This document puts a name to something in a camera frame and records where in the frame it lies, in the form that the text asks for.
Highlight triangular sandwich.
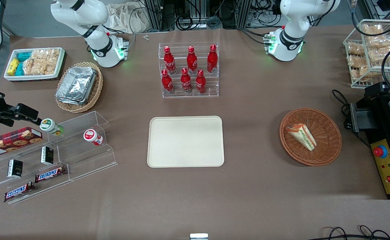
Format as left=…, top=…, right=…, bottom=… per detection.
left=285, top=123, right=317, bottom=151

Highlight white rectangular snack tray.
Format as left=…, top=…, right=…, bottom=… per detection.
left=3, top=47, right=66, bottom=82

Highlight brown round wicker basket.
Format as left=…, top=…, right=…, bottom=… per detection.
left=279, top=107, right=342, bottom=167

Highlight light oval wicker basket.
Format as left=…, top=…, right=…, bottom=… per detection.
left=55, top=61, right=104, bottom=113

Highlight beige plastic tray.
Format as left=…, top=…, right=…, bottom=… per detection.
left=147, top=115, right=225, bottom=168

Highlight red cookie box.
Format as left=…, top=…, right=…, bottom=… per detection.
left=0, top=127, right=43, bottom=159

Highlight clear bagged fried snack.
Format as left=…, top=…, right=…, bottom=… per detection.
left=366, top=35, right=390, bottom=49
left=369, top=46, right=390, bottom=63
left=349, top=66, right=372, bottom=81
left=347, top=55, right=366, bottom=67
left=347, top=42, right=365, bottom=56
left=363, top=24, right=385, bottom=37

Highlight green lidded small bottle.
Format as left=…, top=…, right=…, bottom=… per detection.
left=40, top=118, right=64, bottom=136

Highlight black machine with yellow panel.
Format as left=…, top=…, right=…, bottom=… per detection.
left=349, top=95, right=390, bottom=200

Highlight yellow snack packet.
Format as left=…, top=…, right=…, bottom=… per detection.
left=7, top=58, right=20, bottom=76

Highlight small black box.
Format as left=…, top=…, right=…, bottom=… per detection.
left=41, top=146, right=54, bottom=166
left=7, top=159, right=24, bottom=178

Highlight red emergency stop button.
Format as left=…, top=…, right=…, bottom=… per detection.
left=373, top=145, right=388, bottom=158

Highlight clear rice cracker bag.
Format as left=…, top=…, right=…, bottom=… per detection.
left=22, top=48, right=61, bottom=76

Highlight snickers chocolate bar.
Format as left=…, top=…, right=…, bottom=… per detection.
left=4, top=181, right=36, bottom=203
left=35, top=166, right=67, bottom=183

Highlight stacked aluminium foil trays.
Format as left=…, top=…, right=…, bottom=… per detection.
left=55, top=66, right=97, bottom=106

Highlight red lidded small bottle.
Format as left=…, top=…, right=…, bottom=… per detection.
left=83, top=129, right=104, bottom=146

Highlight clear acrylic stepped shelf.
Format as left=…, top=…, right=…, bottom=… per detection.
left=0, top=111, right=118, bottom=205

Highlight crumpled beige cloth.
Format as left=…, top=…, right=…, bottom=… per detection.
left=106, top=1, right=156, bottom=34

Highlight red cola bottle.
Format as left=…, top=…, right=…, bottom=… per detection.
left=181, top=68, right=193, bottom=93
left=207, top=44, right=218, bottom=74
left=164, top=46, right=177, bottom=75
left=195, top=69, right=207, bottom=94
left=161, top=69, right=175, bottom=94
left=186, top=46, right=198, bottom=75

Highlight clear acrylic bottle rack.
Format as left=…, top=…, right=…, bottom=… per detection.
left=158, top=42, right=219, bottom=99

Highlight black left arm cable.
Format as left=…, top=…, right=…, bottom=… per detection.
left=350, top=0, right=390, bottom=89

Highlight black machine power cable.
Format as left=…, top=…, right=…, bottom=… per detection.
left=331, top=89, right=352, bottom=131

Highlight black cables at table edge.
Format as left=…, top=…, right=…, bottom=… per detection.
left=315, top=225, right=390, bottom=240

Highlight aluminium frame post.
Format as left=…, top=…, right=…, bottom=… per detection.
left=144, top=0, right=164, bottom=32

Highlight coiled black background cables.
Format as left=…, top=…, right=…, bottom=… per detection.
left=176, top=13, right=222, bottom=31

